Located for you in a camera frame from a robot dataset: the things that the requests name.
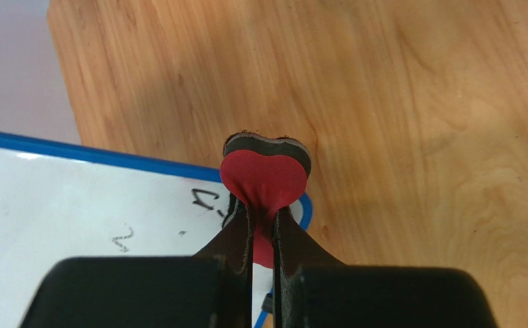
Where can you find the silver wire board stand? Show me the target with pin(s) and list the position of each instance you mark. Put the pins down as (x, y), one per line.
(268, 303)

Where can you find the red heart eraser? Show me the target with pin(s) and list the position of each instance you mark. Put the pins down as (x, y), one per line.
(266, 175)

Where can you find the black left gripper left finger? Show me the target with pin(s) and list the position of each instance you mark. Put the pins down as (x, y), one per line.
(232, 248)

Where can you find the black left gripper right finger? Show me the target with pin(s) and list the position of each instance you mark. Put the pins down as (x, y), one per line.
(295, 252)

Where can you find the blue framed whiteboard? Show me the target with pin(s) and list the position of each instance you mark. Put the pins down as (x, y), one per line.
(91, 238)

